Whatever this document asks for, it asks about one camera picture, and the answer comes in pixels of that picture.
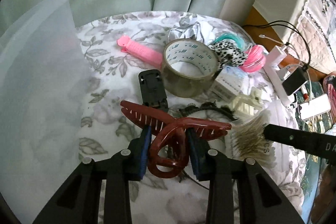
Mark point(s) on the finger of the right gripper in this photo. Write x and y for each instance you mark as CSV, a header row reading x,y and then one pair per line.
x,y
316,144

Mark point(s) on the white power strip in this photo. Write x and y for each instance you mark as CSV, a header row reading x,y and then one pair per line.
x,y
272,60

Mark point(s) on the dark red hair claw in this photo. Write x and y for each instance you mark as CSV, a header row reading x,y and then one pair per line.
x,y
168,156

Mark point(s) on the cream hair claw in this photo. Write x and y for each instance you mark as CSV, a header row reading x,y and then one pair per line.
x,y
247,105

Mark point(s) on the cotton swabs pack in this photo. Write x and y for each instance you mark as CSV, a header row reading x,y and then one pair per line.
x,y
248,140

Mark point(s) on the black plastic clip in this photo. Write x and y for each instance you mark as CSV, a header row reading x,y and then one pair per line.
x,y
152,90

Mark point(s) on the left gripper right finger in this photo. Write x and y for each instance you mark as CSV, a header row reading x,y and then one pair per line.
x,y
203,164

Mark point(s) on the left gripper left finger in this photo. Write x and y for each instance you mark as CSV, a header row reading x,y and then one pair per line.
x,y
139,148

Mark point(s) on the quilted beige bedspread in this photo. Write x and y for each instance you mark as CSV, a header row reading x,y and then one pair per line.
x,y
316,43

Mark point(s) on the black power adapter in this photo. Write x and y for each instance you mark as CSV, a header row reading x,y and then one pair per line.
x,y
295,81

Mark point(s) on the black beaded headband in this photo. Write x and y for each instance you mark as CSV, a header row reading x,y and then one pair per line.
x,y
211,106

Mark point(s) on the white power bank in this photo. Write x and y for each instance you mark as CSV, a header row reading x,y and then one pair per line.
x,y
314,107

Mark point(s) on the leopard print scrunchie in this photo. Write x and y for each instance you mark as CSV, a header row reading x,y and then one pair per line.
x,y
228,53

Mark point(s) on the crumpled paper ball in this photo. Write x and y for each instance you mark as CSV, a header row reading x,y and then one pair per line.
x,y
200,31

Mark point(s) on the small white printed box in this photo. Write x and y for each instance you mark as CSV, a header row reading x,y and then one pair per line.
x,y
229,83

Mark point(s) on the translucent plastic bag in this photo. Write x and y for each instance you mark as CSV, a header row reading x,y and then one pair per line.
x,y
44,78

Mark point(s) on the brown packing tape roll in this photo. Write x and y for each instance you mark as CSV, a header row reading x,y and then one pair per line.
x,y
188,67

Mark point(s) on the pink hair roller clip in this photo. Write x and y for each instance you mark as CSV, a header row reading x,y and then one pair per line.
x,y
140,51

